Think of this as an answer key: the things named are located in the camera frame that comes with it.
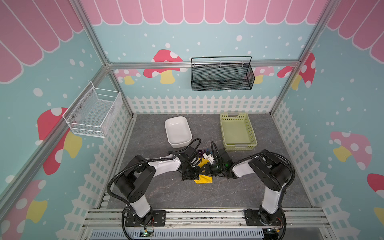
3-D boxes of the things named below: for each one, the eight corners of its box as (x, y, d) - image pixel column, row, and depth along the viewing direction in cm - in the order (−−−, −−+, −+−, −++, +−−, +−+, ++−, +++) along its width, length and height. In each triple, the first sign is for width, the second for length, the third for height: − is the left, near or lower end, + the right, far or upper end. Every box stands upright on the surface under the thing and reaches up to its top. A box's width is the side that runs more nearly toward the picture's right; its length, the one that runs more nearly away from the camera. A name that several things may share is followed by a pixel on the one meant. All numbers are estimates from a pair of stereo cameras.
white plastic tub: (170, 153, 100) (169, 148, 95) (164, 124, 117) (163, 118, 111) (195, 147, 103) (195, 142, 98) (186, 119, 120) (185, 113, 114)
